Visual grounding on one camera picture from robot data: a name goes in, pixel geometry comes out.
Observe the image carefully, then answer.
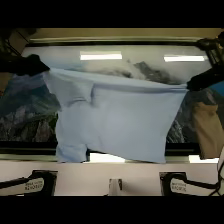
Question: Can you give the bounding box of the light blue T-shirt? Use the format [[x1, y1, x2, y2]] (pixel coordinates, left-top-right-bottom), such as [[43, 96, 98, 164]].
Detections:
[[42, 67, 190, 165]]

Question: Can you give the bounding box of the tan garment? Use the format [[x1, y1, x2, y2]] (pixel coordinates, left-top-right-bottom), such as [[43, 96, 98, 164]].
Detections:
[[192, 101, 224, 160]]

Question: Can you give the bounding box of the blue garment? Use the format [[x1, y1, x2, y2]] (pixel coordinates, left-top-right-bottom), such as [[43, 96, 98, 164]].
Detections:
[[209, 80, 224, 98]]

